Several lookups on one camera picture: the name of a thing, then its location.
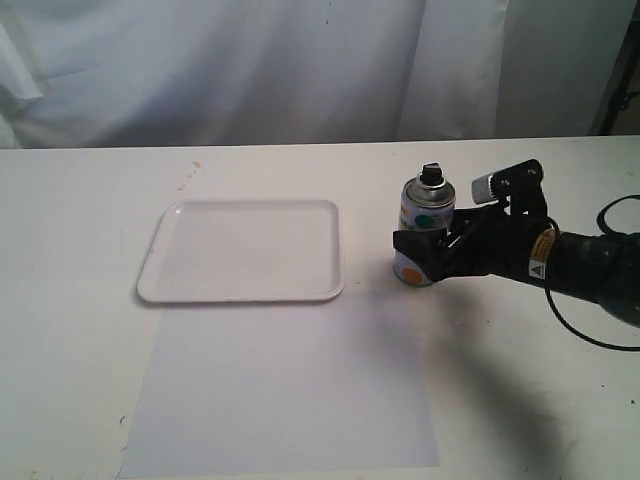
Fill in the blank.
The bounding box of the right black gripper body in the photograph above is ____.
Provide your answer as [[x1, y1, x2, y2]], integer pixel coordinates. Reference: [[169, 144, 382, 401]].
[[445, 204, 555, 286]]

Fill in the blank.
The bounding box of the spray paint can with dots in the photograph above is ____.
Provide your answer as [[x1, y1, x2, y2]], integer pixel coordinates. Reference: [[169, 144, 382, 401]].
[[393, 162, 456, 287]]

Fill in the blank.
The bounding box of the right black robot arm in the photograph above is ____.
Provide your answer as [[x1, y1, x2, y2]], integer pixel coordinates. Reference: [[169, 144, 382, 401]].
[[393, 203, 639, 326]]

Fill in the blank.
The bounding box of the white rectangular plastic tray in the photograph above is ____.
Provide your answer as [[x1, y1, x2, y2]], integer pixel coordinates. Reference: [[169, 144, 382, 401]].
[[136, 199, 345, 305]]

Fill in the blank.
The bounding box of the black metal stand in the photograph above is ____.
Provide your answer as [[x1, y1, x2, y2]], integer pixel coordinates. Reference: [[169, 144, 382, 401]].
[[597, 13, 639, 136]]

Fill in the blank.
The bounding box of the white paper sheet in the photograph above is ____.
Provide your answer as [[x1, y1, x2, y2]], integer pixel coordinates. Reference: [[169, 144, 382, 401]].
[[122, 293, 438, 478]]

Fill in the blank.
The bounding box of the white backdrop curtain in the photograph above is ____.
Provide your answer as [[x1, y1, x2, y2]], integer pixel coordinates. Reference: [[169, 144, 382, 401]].
[[1, 1, 635, 149]]

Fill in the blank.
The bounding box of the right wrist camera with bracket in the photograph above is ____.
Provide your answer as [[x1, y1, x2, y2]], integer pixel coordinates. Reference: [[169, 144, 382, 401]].
[[471, 159, 548, 216]]

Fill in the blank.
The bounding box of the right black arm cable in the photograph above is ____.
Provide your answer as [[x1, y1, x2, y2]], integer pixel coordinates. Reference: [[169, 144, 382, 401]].
[[543, 194, 640, 348]]

